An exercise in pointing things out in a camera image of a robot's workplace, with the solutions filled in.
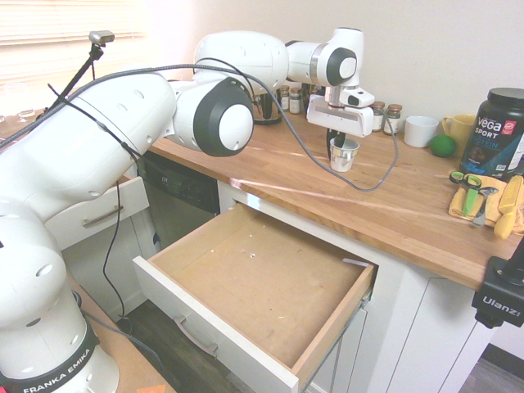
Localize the white kitchen cabinet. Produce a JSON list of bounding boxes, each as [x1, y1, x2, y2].
[[215, 179, 497, 393]]

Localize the slim steel bar handle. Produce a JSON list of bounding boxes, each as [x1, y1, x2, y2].
[[81, 204, 125, 228]]

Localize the thin black camera stand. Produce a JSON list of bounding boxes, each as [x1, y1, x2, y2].
[[35, 42, 106, 123]]

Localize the small steel mug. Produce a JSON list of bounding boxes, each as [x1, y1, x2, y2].
[[328, 137, 361, 174]]

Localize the gray braided cable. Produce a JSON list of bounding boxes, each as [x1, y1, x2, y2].
[[0, 56, 400, 192]]

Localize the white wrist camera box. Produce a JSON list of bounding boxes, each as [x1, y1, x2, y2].
[[341, 87, 376, 110]]

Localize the small white drawer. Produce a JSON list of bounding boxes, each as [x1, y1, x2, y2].
[[43, 175, 151, 251]]

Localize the white window blinds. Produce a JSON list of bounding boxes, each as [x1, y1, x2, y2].
[[0, 0, 149, 89]]

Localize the yellow ceramic mug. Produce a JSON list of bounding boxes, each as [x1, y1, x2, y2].
[[440, 114, 478, 154]]

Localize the black Ulanzi clamp stand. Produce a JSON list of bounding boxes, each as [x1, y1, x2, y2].
[[470, 244, 524, 330]]

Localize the white ceramic mug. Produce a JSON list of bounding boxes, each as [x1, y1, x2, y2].
[[404, 115, 440, 149]]

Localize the thin black cable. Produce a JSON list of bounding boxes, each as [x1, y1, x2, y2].
[[102, 178, 133, 328]]

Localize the black protein powder tub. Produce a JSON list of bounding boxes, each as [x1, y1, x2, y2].
[[458, 87, 524, 179]]

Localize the spice jar copper lid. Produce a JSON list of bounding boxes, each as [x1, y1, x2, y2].
[[371, 101, 386, 133], [383, 103, 404, 137]]

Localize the stainless steel dishwasher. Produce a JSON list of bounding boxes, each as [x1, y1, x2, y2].
[[138, 151, 222, 255]]

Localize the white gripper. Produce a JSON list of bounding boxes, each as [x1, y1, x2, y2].
[[306, 94, 375, 160]]

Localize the stainless steel electric kettle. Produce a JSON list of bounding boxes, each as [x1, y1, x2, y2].
[[250, 90, 284, 126]]

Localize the yellow cloth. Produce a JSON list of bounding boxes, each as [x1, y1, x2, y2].
[[448, 174, 524, 238]]

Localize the large open wooden drawer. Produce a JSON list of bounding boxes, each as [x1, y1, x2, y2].
[[133, 202, 380, 388]]

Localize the steel drawer handle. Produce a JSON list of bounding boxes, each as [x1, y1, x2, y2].
[[172, 316, 220, 359]]

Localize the green lime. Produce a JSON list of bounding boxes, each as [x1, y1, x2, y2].
[[428, 133, 459, 159]]

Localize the gray camera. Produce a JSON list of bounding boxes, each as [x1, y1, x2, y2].
[[88, 29, 116, 46]]

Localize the green black scissors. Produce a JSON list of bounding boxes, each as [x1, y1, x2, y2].
[[449, 170, 483, 219]]

